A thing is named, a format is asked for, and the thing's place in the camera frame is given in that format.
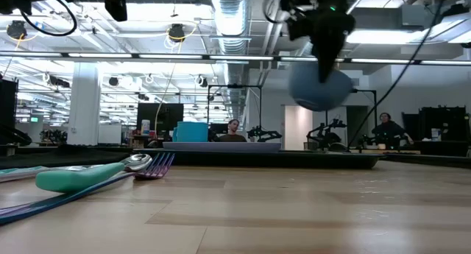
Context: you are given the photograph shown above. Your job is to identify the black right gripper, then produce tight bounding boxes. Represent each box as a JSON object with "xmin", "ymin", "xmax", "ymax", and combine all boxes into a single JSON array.
[{"xmin": 279, "ymin": 0, "xmax": 356, "ymax": 84}]

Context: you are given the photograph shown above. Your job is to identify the blue bowl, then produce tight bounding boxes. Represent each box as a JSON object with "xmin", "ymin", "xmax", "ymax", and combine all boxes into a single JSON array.
[{"xmin": 288, "ymin": 61, "xmax": 355, "ymax": 113}]

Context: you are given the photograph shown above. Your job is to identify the lilac round plate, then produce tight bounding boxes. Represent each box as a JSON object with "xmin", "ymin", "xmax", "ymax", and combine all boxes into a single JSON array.
[{"xmin": 162, "ymin": 141, "xmax": 283, "ymax": 154}]

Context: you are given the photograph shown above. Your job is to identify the blue plastic cup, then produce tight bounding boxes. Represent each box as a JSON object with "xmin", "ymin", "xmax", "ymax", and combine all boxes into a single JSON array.
[{"xmin": 171, "ymin": 121, "xmax": 210, "ymax": 144}]

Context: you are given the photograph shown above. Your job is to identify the iridescent fork with blue handle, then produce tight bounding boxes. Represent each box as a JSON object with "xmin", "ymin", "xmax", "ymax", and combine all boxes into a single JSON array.
[{"xmin": 0, "ymin": 152, "xmax": 176, "ymax": 226}]

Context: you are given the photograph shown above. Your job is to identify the spoon with teal handle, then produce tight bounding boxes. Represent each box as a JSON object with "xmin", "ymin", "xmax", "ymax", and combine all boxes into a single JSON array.
[{"xmin": 35, "ymin": 153, "xmax": 153, "ymax": 194}]

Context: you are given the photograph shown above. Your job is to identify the dark green serving tray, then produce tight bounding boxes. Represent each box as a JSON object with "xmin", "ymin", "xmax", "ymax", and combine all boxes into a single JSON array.
[{"xmin": 132, "ymin": 147, "xmax": 386, "ymax": 170}]

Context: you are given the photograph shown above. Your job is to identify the person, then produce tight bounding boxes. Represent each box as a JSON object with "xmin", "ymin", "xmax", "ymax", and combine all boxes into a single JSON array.
[
  {"xmin": 219, "ymin": 118, "xmax": 248, "ymax": 143},
  {"xmin": 370, "ymin": 112, "xmax": 415, "ymax": 147}
]

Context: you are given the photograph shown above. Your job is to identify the black cabinet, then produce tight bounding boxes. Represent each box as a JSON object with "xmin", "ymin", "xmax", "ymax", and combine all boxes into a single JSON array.
[{"xmin": 400, "ymin": 105, "xmax": 471, "ymax": 158}]

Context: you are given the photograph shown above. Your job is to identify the black ceiling-hung device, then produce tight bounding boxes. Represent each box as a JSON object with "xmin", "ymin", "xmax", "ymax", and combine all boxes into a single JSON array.
[
  {"xmin": 6, "ymin": 20, "xmax": 27, "ymax": 40},
  {"xmin": 168, "ymin": 23, "xmax": 186, "ymax": 43}
]

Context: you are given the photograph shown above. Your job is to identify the black monitor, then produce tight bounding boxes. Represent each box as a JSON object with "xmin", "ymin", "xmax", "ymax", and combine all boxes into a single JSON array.
[{"xmin": 136, "ymin": 102, "xmax": 185, "ymax": 141}]

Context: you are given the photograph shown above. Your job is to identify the white cabinet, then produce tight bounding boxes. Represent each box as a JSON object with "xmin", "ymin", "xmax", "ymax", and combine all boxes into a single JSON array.
[{"xmin": 97, "ymin": 124, "xmax": 123, "ymax": 145}]

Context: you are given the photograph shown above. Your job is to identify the white pillar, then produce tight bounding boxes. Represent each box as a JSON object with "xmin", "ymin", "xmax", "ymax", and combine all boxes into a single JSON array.
[{"xmin": 67, "ymin": 61, "xmax": 102, "ymax": 147}]

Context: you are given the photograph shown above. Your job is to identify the black screen panel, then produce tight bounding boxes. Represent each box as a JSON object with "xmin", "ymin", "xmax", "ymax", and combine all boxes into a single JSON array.
[{"xmin": 0, "ymin": 79, "xmax": 19, "ymax": 147}]

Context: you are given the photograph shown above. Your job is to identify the black metal frame stand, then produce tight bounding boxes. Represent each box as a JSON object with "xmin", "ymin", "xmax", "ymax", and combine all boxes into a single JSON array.
[
  {"xmin": 207, "ymin": 83, "xmax": 263, "ymax": 137},
  {"xmin": 351, "ymin": 88, "xmax": 378, "ymax": 144}
]

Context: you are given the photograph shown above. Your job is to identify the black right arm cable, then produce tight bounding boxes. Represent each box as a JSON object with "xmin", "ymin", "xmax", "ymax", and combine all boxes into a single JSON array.
[{"xmin": 347, "ymin": 0, "xmax": 448, "ymax": 149}]

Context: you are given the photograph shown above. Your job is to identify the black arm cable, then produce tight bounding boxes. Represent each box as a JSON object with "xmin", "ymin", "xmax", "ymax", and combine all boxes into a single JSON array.
[
  {"xmin": 20, "ymin": 0, "xmax": 78, "ymax": 37},
  {"xmin": 347, "ymin": 0, "xmax": 448, "ymax": 149}
]

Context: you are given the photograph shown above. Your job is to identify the silver ventilation duct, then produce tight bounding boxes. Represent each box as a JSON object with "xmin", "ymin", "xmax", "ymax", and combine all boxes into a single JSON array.
[{"xmin": 210, "ymin": 0, "xmax": 253, "ymax": 121}]

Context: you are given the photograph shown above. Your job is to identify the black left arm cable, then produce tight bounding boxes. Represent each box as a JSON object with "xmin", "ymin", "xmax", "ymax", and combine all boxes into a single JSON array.
[{"xmin": 20, "ymin": 0, "xmax": 78, "ymax": 37}]

